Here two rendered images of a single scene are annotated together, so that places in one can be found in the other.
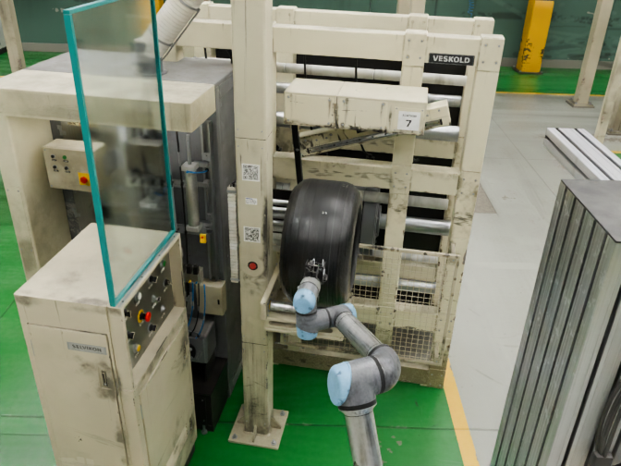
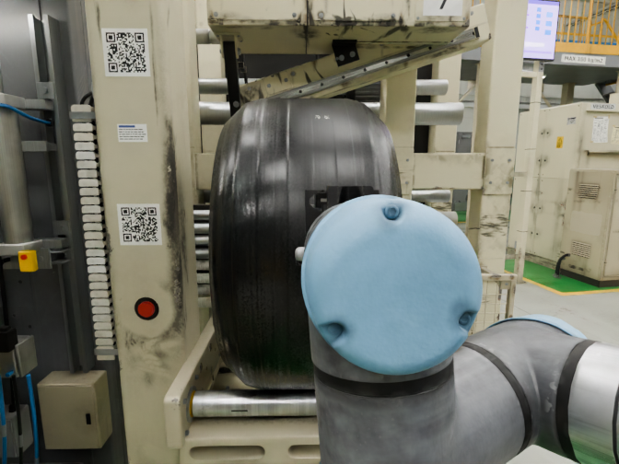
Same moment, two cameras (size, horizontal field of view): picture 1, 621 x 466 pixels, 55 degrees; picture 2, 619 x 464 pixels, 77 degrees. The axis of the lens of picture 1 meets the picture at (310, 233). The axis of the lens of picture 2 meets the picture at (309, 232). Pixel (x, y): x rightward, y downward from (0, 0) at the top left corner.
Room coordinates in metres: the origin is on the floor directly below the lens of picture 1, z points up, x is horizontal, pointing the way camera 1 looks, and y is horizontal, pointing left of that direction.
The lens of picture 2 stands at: (1.54, 0.08, 1.33)
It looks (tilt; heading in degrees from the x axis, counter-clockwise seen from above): 10 degrees down; 349
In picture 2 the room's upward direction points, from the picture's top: straight up
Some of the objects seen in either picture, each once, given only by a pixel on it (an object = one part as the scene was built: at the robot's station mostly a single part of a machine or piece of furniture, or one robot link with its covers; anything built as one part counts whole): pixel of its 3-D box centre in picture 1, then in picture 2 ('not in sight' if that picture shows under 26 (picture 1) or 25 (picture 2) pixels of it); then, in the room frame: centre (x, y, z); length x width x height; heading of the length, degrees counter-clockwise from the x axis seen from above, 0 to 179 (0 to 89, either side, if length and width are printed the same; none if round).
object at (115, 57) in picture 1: (131, 145); not in sight; (1.92, 0.62, 1.75); 0.55 x 0.02 x 0.95; 171
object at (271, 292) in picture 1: (273, 288); (203, 364); (2.35, 0.16, 0.90); 0.40 x 0.03 x 0.10; 171
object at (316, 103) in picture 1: (356, 105); (335, 12); (2.59, -0.19, 1.71); 0.61 x 0.25 x 0.15; 81
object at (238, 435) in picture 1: (259, 423); not in sight; (2.34, 0.24, 0.02); 0.27 x 0.27 x 0.04; 81
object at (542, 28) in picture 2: not in sight; (529, 29); (5.18, -2.79, 2.60); 0.60 x 0.05 x 0.55; 90
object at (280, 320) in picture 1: (305, 321); (283, 434); (2.18, 0.01, 0.84); 0.36 x 0.09 x 0.06; 81
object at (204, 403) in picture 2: (306, 310); (285, 402); (2.18, 0.01, 0.90); 0.35 x 0.05 x 0.05; 81
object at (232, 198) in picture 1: (235, 234); (102, 237); (2.33, 0.33, 1.19); 0.05 x 0.04 x 0.48; 171
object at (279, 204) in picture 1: (283, 221); (217, 255); (2.73, 0.14, 1.05); 0.20 x 0.15 x 0.30; 81
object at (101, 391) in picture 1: (124, 386); not in sight; (1.94, 0.78, 0.63); 0.56 x 0.41 x 1.27; 171
